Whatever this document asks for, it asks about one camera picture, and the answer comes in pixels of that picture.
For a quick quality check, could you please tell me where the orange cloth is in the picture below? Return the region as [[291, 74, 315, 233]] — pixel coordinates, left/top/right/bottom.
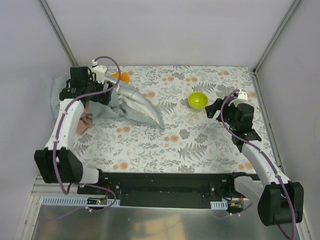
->
[[111, 72, 130, 84]]

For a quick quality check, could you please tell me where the grey cloth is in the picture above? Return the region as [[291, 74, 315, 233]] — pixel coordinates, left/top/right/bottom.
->
[[51, 73, 165, 130]]

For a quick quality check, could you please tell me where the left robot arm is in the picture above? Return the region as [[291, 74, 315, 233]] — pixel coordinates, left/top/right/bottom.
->
[[34, 65, 112, 184]]

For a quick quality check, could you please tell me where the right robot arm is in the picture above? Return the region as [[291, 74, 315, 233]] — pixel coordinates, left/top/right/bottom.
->
[[205, 97, 304, 226]]

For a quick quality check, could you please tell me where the beige cloth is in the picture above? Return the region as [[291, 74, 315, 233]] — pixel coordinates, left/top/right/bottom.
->
[[83, 100, 92, 115]]

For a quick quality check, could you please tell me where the pink cloth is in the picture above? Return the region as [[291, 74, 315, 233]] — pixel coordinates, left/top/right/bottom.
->
[[76, 113, 93, 135]]

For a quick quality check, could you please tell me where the green bowl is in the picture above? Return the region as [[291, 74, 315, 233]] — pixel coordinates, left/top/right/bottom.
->
[[187, 91, 209, 110]]

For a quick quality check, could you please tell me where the floral table mat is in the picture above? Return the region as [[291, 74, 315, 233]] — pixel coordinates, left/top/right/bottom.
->
[[71, 65, 273, 174]]

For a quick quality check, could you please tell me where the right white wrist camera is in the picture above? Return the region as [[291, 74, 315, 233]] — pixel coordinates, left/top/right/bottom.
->
[[233, 89, 248, 106]]

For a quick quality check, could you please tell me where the right aluminium side rail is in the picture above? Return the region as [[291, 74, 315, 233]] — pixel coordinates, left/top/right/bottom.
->
[[252, 70, 283, 170]]

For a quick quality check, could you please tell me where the right aluminium corner post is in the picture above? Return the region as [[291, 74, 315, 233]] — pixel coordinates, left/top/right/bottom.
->
[[252, 0, 303, 76]]

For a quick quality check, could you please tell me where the aluminium corner post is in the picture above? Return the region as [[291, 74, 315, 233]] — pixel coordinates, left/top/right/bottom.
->
[[37, 0, 79, 67], [252, 0, 303, 76]]

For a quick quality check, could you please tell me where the left aluminium corner post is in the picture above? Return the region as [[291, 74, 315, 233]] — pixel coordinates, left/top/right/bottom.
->
[[37, 0, 79, 67]]

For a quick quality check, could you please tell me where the right slotted cable duct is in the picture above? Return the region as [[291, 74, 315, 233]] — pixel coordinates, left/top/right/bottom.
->
[[210, 201, 228, 210]]

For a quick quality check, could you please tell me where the slotted cable duct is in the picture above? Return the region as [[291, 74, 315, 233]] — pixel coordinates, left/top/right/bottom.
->
[[42, 196, 121, 208], [210, 201, 228, 210]]

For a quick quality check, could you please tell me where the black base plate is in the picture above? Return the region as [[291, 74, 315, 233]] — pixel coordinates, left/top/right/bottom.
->
[[77, 172, 248, 209]]

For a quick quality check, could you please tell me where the aluminium front rail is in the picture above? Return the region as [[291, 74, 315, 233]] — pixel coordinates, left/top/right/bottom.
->
[[31, 175, 302, 201]]

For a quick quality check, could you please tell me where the left slotted cable duct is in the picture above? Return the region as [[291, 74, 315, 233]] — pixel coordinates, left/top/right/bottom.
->
[[42, 196, 121, 208]]

